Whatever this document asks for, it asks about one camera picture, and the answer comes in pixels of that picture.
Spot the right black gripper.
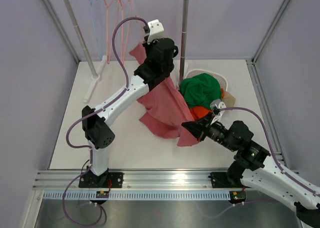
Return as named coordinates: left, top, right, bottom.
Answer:
left=182, top=112, right=237, bottom=152

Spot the orange t shirt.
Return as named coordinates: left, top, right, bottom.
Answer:
left=183, top=88, right=222, bottom=119

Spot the pink t shirt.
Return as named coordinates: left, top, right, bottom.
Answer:
left=128, top=42, right=201, bottom=147

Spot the green t shirt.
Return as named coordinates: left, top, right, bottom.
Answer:
left=179, top=73, right=222, bottom=109

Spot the pink hanger of green shirt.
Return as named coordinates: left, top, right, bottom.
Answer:
left=115, top=0, right=133, bottom=64

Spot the beige t shirt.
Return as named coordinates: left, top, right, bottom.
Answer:
left=221, top=88, right=236, bottom=108

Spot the pink hanger of orange shirt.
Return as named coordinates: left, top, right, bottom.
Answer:
left=103, top=0, right=119, bottom=64

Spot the light blue hanger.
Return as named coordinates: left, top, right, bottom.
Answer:
left=88, top=0, right=104, bottom=60

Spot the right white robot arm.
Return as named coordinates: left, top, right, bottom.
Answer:
left=182, top=114, right=320, bottom=227

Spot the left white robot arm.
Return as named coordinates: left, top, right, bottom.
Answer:
left=78, top=38, right=179, bottom=188

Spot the white perforated laundry basket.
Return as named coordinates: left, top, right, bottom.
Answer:
left=184, top=69, right=228, bottom=91

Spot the metal clothes rack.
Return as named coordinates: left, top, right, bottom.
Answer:
left=63, top=0, right=189, bottom=103

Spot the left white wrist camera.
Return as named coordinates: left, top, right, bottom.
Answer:
left=143, top=20, right=164, bottom=45

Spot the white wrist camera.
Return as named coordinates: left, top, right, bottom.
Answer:
left=143, top=20, right=164, bottom=45
left=210, top=99, right=226, bottom=124

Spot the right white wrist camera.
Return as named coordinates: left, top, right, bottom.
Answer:
left=210, top=99, right=226, bottom=124

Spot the aluminium mounting rail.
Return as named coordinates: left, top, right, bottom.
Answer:
left=32, top=168, right=300, bottom=190

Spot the white slotted cable duct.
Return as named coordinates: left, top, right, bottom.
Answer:
left=43, top=190, right=231, bottom=200

